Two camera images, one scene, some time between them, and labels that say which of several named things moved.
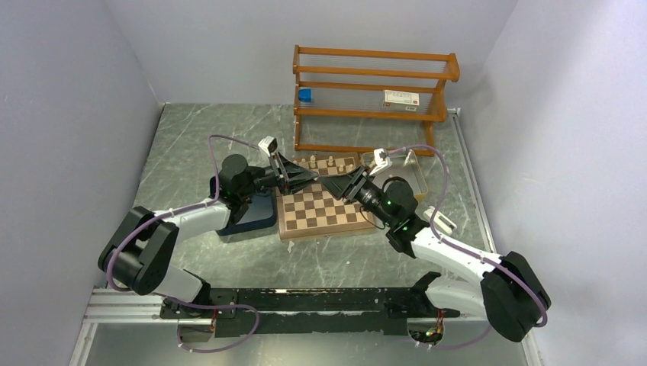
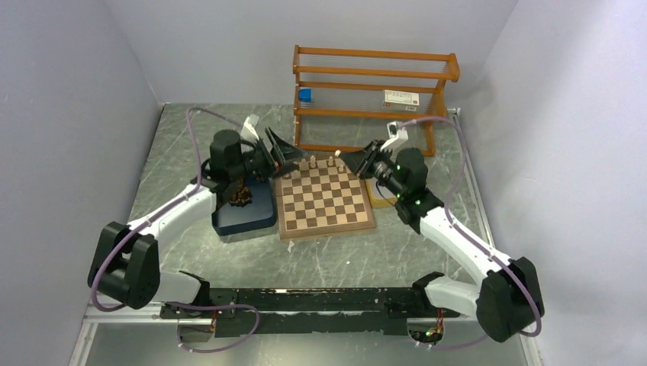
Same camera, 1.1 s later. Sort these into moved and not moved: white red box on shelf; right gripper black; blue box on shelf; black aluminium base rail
Moved: right gripper black
Not moved: white red box on shelf; blue box on shelf; black aluminium base rail
